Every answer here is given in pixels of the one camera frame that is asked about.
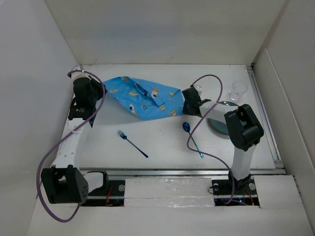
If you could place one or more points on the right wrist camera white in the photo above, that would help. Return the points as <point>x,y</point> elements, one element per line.
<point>198,89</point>

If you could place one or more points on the clear plastic cup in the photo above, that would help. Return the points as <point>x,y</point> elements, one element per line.
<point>238,90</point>

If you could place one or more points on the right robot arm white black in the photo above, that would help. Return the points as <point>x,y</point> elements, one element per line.
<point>244,129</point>

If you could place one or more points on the blue metal spoon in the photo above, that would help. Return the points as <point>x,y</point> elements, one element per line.
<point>186,127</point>

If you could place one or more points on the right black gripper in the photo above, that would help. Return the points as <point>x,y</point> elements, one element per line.
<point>185,110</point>

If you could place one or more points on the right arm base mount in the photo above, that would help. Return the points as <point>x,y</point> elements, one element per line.
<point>243,193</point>

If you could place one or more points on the blue space print placemat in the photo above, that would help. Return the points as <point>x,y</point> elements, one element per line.
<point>145,99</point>

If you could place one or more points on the blue metal fork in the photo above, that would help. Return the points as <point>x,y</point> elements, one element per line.
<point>124,137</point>

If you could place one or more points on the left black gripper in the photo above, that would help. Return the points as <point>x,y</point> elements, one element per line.
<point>99,86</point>

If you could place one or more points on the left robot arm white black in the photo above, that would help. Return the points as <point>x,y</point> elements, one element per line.
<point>63,182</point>

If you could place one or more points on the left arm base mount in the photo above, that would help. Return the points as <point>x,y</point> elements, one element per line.
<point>111,194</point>

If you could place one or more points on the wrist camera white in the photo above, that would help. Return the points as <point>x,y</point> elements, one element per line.
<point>77,74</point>
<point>198,89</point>

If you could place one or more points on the teal ceramic plate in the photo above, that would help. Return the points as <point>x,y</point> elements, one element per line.
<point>219,123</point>

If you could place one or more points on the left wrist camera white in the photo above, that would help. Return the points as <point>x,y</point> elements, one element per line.
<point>77,74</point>

